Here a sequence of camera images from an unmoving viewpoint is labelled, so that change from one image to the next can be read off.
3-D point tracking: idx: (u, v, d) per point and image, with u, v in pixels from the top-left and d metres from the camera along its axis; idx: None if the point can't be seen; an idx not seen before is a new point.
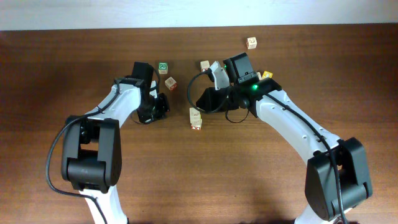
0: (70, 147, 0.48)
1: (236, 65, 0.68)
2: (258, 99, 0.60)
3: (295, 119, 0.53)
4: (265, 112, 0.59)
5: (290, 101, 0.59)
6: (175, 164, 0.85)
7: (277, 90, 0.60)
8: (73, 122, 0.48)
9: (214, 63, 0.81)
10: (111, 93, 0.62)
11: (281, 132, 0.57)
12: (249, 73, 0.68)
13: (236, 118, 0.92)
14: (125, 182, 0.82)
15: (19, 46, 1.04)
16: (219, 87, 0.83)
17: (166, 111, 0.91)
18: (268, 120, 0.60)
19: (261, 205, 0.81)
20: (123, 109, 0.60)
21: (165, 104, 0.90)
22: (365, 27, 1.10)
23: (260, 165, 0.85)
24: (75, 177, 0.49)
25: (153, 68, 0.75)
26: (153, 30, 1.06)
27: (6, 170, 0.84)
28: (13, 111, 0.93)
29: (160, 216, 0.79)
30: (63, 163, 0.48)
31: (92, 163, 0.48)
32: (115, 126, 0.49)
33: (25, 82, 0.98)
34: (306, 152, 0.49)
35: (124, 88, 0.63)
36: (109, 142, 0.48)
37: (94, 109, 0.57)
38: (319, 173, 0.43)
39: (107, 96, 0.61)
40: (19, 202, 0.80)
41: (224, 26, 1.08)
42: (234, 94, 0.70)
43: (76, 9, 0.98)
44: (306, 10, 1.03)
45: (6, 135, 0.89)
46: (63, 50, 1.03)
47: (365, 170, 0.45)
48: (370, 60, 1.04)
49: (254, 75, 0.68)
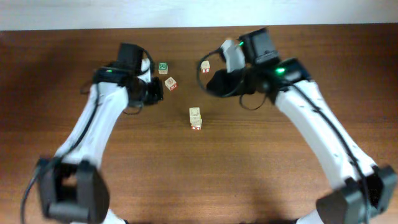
0: (46, 193, 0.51)
1: (254, 42, 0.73)
2: (283, 91, 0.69)
3: (333, 139, 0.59)
4: (295, 114, 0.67)
5: (320, 101, 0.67)
6: (175, 163, 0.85)
7: (306, 81, 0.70)
8: (46, 170, 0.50)
9: (228, 42, 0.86)
10: (89, 110, 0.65)
11: (311, 142, 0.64)
12: (268, 53, 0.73)
13: (251, 106, 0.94)
14: (125, 182, 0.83)
15: (19, 46, 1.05)
16: (232, 67, 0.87)
17: (159, 99, 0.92)
18: (298, 123, 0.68)
19: (261, 206, 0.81)
20: (103, 127, 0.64)
21: (158, 93, 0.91)
22: (365, 26, 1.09)
23: (259, 165, 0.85)
24: (59, 216, 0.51)
25: (143, 50, 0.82)
26: (153, 30, 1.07)
27: (7, 170, 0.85)
28: (15, 111, 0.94)
29: (161, 215, 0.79)
30: (43, 206, 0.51)
31: (73, 205, 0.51)
32: (92, 172, 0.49)
33: (25, 82, 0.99)
34: (337, 170, 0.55)
35: (106, 93, 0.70)
36: (87, 189, 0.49)
37: (69, 137, 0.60)
38: (349, 202, 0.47)
39: (84, 113, 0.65)
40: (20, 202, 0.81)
41: (224, 25, 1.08)
42: (252, 74, 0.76)
43: (76, 9, 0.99)
44: (306, 10, 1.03)
45: (7, 135, 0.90)
46: (64, 50, 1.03)
47: (388, 199, 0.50)
48: (371, 60, 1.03)
49: (273, 55, 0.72)
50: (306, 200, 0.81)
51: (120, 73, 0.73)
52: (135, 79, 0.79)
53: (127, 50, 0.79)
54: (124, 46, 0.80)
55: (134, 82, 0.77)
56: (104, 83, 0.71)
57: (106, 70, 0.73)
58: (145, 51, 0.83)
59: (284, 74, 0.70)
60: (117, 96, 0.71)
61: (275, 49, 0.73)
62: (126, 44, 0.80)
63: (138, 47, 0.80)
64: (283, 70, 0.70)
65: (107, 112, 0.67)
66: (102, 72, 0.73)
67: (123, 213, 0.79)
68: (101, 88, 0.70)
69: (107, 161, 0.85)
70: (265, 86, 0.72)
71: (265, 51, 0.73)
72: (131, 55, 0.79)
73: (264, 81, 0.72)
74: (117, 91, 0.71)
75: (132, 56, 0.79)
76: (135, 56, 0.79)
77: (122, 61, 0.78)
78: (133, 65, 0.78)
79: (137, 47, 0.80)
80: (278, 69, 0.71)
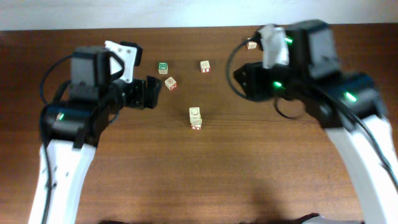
0: None
1: (311, 39, 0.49)
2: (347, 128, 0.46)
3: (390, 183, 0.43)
4: (349, 148, 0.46)
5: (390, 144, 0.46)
6: (175, 163, 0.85)
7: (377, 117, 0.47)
8: None
9: (267, 26, 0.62)
10: (43, 182, 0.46)
11: (350, 170, 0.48)
12: (329, 60, 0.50)
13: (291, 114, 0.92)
14: (125, 182, 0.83)
15: (19, 47, 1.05)
16: (271, 63, 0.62)
17: (143, 106, 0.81)
18: (343, 150, 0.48)
19: (260, 206, 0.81)
20: (74, 192, 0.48)
21: (142, 99, 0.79)
22: (365, 27, 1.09)
23: (260, 165, 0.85)
24: None
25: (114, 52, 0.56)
26: (153, 30, 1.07)
27: (7, 171, 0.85)
28: (15, 111, 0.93)
29: (161, 215, 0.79)
30: None
31: None
32: None
33: (25, 83, 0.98)
34: None
35: (58, 157, 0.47)
36: None
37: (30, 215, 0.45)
38: None
39: (40, 185, 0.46)
40: (21, 203, 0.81)
41: (224, 25, 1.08)
42: (303, 89, 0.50)
43: (76, 9, 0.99)
44: (305, 10, 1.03)
45: (7, 135, 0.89)
46: (64, 50, 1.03)
47: None
48: (369, 60, 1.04)
49: (335, 64, 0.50)
50: (306, 199, 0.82)
51: (82, 111, 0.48)
52: (119, 94, 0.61)
53: (83, 63, 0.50)
54: (75, 61, 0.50)
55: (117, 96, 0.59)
56: (61, 122, 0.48)
57: (57, 115, 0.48)
58: (109, 51, 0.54)
59: (353, 101, 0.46)
60: (82, 160, 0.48)
61: (336, 56, 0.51)
62: (80, 55, 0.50)
63: (99, 51, 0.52)
64: (355, 94, 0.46)
65: (88, 163, 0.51)
66: (51, 109, 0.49)
67: (123, 213, 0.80)
68: (52, 149, 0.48)
69: (107, 161, 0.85)
70: (324, 111, 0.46)
71: (323, 53, 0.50)
72: (89, 71, 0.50)
73: (321, 104, 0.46)
74: (81, 136, 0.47)
75: (92, 75, 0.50)
76: (96, 74, 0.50)
77: (78, 83, 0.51)
78: (98, 90, 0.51)
79: (96, 56, 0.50)
80: (342, 87, 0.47)
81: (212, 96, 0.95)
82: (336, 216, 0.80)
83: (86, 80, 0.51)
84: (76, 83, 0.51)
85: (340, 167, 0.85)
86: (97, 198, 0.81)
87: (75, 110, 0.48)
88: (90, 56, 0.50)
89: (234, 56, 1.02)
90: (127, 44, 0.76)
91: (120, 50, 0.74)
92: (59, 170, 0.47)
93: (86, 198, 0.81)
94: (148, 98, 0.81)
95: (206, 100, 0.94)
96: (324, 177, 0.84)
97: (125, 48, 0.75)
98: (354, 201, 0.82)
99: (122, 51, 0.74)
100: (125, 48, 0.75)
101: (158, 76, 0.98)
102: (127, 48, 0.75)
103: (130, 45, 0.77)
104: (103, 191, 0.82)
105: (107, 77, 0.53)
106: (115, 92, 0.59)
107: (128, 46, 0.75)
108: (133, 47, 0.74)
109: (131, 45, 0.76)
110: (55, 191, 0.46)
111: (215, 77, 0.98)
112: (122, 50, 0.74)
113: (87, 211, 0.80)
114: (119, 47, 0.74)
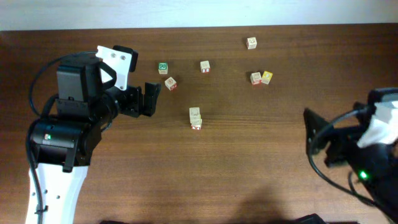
0: None
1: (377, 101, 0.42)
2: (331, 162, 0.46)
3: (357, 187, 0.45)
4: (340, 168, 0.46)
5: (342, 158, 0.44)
6: (175, 163, 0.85)
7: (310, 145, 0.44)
8: None
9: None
10: (36, 202, 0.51)
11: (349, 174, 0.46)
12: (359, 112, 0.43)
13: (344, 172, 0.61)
14: (125, 182, 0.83)
15: (18, 46, 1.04)
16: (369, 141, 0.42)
17: (136, 114, 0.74)
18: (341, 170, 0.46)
19: (260, 205, 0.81)
20: (66, 210, 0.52)
21: (134, 106, 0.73)
22: (364, 27, 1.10)
23: (260, 165, 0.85)
24: None
25: (100, 61, 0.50)
26: (153, 30, 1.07)
27: (4, 170, 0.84)
28: (13, 111, 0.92)
29: (161, 215, 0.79)
30: None
31: None
32: None
33: (24, 82, 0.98)
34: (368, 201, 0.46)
35: (47, 182, 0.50)
36: None
37: None
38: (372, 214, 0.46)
39: (34, 205, 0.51)
40: (19, 202, 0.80)
41: (224, 26, 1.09)
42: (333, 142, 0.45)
43: (77, 9, 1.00)
44: (305, 10, 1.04)
45: (4, 135, 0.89)
46: (63, 50, 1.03)
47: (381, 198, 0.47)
48: (369, 59, 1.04)
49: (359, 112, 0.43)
50: (306, 199, 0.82)
51: (72, 130, 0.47)
52: (112, 103, 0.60)
53: (68, 79, 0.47)
54: (61, 75, 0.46)
55: (109, 104, 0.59)
56: (50, 142, 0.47)
57: (45, 135, 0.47)
58: (99, 60, 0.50)
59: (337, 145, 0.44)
60: (71, 183, 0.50)
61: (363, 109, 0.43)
62: (64, 70, 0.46)
63: (87, 61, 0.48)
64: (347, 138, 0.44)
65: (81, 182, 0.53)
66: (40, 127, 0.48)
67: (123, 213, 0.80)
68: (41, 173, 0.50)
69: (106, 160, 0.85)
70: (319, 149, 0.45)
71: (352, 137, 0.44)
72: (76, 86, 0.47)
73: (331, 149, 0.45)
74: (71, 157, 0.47)
75: (79, 91, 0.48)
76: (84, 89, 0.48)
77: (66, 99, 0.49)
78: (87, 105, 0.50)
79: (84, 69, 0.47)
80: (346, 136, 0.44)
81: (212, 96, 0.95)
82: (336, 216, 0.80)
83: (74, 96, 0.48)
84: (64, 98, 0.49)
85: None
86: (97, 198, 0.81)
87: (65, 127, 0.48)
88: (77, 70, 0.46)
89: (235, 56, 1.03)
90: (122, 48, 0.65)
91: (113, 56, 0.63)
92: (50, 193, 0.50)
93: (85, 198, 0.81)
94: (144, 107, 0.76)
95: (206, 100, 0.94)
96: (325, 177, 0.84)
97: (118, 52, 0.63)
98: (354, 201, 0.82)
99: (116, 56, 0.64)
100: (119, 54, 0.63)
101: (158, 76, 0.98)
102: (120, 54, 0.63)
103: (126, 48, 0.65)
104: (103, 191, 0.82)
105: (97, 89, 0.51)
106: (107, 101, 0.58)
107: (121, 51, 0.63)
108: (127, 53, 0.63)
109: (127, 50, 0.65)
110: (46, 214, 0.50)
111: (215, 77, 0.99)
112: (116, 56, 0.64)
113: (87, 211, 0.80)
114: (111, 51, 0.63)
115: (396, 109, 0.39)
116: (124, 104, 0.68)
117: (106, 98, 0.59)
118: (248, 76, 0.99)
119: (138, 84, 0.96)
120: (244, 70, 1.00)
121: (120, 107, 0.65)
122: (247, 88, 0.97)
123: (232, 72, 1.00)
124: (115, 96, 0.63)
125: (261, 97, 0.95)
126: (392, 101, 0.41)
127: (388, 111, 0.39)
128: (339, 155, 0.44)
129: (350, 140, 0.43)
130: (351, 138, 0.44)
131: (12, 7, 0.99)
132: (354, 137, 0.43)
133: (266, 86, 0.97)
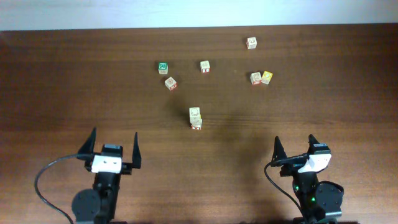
0: None
1: (311, 150, 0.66)
2: (282, 173, 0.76)
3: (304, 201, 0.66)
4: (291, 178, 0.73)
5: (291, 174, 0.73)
6: (175, 164, 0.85)
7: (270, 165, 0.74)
8: None
9: (319, 156, 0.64)
10: None
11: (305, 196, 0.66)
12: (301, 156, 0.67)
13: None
14: (125, 182, 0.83)
15: (18, 47, 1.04)
16: (306, 172, 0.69)
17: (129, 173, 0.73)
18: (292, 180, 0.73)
19: (261, 205, 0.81)
20: None
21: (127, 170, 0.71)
22: (364, 27, 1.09)
23: (260, 165, 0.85)
24: None
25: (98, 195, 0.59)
26: (153, 30, 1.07)
27: (6, 170, 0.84)
28: (15, 111, 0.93)
29: (161, 216, 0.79)
30: None
31: None
32: None
33: (25, 83, 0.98)
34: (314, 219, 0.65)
35: None
36: None
37: None
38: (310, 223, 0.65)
39: None
40: (19, 202, 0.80)
41: (224, 26, 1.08)
42: (290, 166, 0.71)
43: (76, 9, 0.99)
44: (305, 11, 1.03)
45: (7, 135, 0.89)
46: (64, 50, 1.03)
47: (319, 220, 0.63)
48: (369, 60, 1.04)
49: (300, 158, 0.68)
50: None
51: None
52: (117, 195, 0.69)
53: None
54: None
55: (112, 197, 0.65)
56: None
57: None
58: (95, 192, 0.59)
59: (286, 167, 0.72)
60: None
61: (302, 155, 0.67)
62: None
63: (91, 207, 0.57)
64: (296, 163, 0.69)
65: None
66: None
67: (122, 213, 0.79)
68: None
69: None
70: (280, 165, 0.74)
71: (300, 168, 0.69)
72: None
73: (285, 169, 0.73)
74: None
75: None
76: None
77: None
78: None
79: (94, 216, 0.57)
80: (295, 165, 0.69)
81: (212, 96, 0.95)
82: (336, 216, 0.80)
83: None
84: None
85: (341, 167, 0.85)
86: None
87: None
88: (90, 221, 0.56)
89: (234, 56, 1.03)
90: (109, 151, 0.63)
91: (104, 163, 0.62)
92: None
93: None
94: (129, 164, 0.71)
95: (206, 100, 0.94)
96: (325, 177, 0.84)
97: (109, 159, 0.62)
98: (354, 201, 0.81)
99: (107, 162, 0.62)
100: (109, 160, 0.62)
101: (158, 76, 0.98)
102: (111, 160, 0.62)
103: (115, 150, 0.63)
104: None
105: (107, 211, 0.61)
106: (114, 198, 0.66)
107: (111, 158, 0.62)
108: (118, 158, 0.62)
109: (115, 152, 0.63)
110: None
111: (215, 77, 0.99)
112: (107, 162, 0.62)
113: None
114: (102, 160, 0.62)
115: (313, 165, 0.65)
116: (114, 177, 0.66)
117: (107, 195, 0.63)
118: (248, 76, 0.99)
119: (138, 85, 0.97)
120: (244, 70, 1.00)
121: (115, 184, 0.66)
122: (247, 88, 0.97)
123: (232, 72, 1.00)
124: (101, 178, 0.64)
125: (260, 97, 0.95)
126: (318, 157, 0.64)
127: (310, 165, 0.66)
128: (286, 172, 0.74)
129: (293, 167, 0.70)
130: (295, 166, 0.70)
131: (8, 7, 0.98)
132: (297, 166, 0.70)
133: (266, 86, 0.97)
